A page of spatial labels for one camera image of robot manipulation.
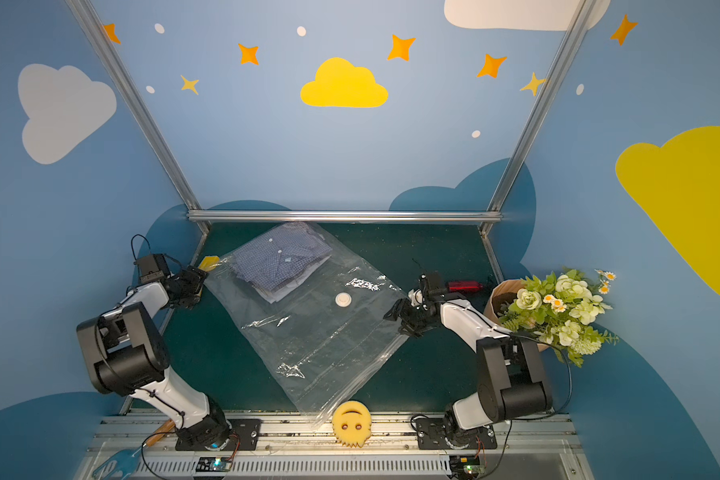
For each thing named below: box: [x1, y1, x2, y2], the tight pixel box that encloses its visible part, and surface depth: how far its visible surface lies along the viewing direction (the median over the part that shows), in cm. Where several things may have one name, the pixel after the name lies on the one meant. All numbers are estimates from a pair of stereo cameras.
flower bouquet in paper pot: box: [484, 268, 619, 367], surface depth 67 cm
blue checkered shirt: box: [231, 222, 333, 304], surface depth 106 cm
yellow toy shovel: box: [198, 256, 221, 272], surface depth 110 cm
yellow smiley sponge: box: [332, 400, 372, 447], surface depth 75 cm
